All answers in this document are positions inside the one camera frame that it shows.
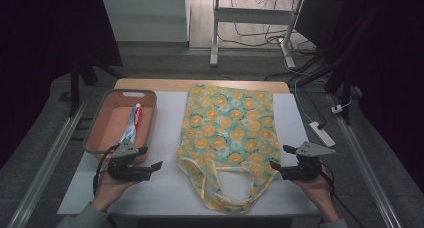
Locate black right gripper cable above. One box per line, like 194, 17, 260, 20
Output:
320, 162, 368, 228

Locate wooden table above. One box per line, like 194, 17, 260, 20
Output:
113, 77, 291, 95

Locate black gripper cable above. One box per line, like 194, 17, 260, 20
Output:
92, 143, 120, 196
320, 162, 368, 228

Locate toothpaste tube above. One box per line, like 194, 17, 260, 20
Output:
118, 102, 144, 146

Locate white power cable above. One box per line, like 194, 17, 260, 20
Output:
283, 56, 322, 125

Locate white power strip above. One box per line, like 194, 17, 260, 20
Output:
308, 121, 336, 148

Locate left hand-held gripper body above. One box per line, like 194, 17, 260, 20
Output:
106, 138, 153, 183

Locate black floor cables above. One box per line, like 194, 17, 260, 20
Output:
217, 0, 318, 82

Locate white table mat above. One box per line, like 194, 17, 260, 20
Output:
57, 90, 322, 218

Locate person's right hand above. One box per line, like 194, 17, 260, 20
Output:
293, 166, 340, 223

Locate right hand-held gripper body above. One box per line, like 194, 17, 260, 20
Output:
280, 140, 336, 182

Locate yellow floral tote bag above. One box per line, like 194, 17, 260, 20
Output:
176, 84, 282, 215

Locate white cabinet panel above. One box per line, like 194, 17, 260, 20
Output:
100, 0, 190, 43

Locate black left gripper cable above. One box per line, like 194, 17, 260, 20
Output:
92, 143, 120, 196

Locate orange basket with grey rim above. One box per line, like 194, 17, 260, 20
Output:
83, 88, 158, 165

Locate dark curtain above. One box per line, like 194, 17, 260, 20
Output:
0, 0, 124, 171
328, 0, 424, 192

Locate person's left hand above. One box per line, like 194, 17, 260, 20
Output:
91, 169, 142, 212

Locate white desk frame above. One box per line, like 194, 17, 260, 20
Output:
209, 0, 305, 69

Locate black tripod stand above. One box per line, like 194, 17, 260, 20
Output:
293, 47, 363, 126
67, 52, 127, 118

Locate aluminium rail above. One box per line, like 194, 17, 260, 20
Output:
327, 93, 404, 228
6, 100, 88, 228

